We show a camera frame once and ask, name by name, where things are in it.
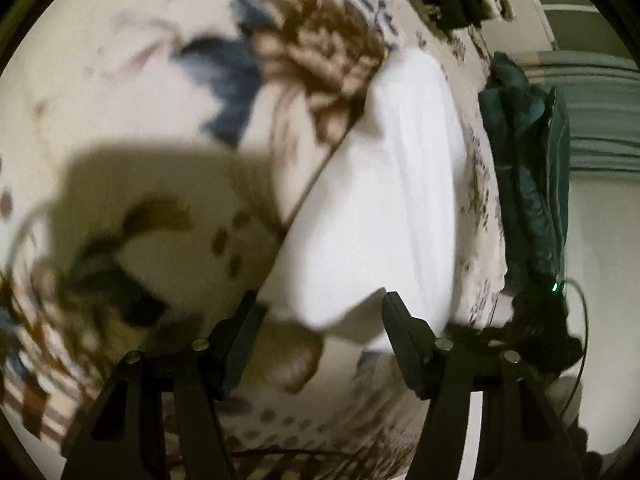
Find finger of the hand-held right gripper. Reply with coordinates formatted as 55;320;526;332
442;322;506;345

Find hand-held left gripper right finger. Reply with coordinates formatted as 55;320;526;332
381;290;586;480

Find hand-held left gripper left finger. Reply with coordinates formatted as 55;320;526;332
60;290;268;480

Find white t-shirt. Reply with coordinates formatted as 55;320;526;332
257;50;468;356

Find dark green jacket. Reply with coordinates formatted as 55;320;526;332
477;51;571;291

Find wide grey-green curtain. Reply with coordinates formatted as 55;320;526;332
520;50;640;171

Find floral bed sheet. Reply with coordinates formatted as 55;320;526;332
0;0;511;480

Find thin dark cable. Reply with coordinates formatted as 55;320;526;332
560;280;591;421

